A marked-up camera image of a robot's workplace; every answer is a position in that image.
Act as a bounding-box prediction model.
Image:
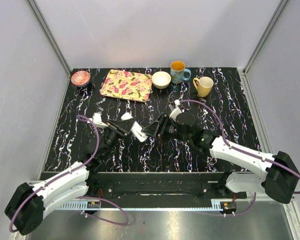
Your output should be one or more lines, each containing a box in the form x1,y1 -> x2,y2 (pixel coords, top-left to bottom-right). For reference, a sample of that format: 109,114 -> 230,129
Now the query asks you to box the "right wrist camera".
168,99 -> 183,121

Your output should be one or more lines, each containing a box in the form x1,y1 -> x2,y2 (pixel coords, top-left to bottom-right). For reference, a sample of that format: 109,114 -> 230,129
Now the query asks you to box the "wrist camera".
168,99 -> 183,121
92,112 -> 108,129

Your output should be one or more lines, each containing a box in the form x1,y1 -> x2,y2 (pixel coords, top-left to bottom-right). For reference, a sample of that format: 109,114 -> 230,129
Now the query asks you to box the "floral rectangular tray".
100,69 -> 153,102

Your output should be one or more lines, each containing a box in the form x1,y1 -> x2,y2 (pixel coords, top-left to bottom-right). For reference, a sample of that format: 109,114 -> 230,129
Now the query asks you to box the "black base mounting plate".
97,172 -> 247,211

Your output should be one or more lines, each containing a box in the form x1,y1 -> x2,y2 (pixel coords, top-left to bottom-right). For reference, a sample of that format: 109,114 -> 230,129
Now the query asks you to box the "red patterned small bowl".
70,70 -> 91,87

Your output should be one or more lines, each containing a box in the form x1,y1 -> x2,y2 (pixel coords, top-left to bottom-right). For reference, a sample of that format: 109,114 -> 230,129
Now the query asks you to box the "right aluminium frame post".
242,0 -> 290,76

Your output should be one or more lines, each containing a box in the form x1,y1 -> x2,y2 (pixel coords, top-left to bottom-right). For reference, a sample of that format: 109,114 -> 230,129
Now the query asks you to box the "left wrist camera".
92,112 -> 108,129

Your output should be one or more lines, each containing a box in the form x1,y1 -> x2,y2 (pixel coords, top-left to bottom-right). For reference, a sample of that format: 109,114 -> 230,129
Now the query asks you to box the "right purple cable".
176,99 -> 300,217

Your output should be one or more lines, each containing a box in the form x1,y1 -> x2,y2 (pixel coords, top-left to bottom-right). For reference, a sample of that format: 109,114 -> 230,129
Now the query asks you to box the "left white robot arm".
4,115 -> 135,236

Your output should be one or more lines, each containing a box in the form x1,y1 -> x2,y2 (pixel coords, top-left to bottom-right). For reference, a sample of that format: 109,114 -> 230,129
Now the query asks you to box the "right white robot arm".
141,113 -> 300,204

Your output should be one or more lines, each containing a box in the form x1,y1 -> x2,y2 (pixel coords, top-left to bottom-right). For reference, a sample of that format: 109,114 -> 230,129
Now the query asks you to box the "left aluminium frame post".
26,0 -> 72,76

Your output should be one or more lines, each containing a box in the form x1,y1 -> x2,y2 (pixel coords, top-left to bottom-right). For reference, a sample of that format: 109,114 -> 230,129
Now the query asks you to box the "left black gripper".
102,118 -> 136,160

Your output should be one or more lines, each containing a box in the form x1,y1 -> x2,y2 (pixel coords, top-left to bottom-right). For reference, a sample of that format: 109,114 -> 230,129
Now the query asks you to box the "blue butterfly mug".
170,60 -> 192,84

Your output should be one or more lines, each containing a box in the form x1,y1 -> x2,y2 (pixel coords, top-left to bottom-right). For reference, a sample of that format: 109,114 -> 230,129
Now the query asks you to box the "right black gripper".
141,112 -> 192,143

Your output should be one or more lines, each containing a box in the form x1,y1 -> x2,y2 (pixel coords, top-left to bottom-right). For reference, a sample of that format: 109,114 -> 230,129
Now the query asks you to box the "white remote control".
121,112 -> 148,143

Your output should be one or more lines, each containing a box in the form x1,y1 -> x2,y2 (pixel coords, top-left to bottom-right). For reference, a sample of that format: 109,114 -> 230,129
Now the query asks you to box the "cream ceramic bowl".
152,71 -> 171,90

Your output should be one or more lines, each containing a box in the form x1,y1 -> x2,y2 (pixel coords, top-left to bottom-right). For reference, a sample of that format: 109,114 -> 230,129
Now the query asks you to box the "aluminium frame post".
242,0 -> 290,76
26,0 -> 72,76

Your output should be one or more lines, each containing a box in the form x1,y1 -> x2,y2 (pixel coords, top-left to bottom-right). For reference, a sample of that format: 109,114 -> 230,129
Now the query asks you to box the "yellow mug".
192,76 -> 214,98

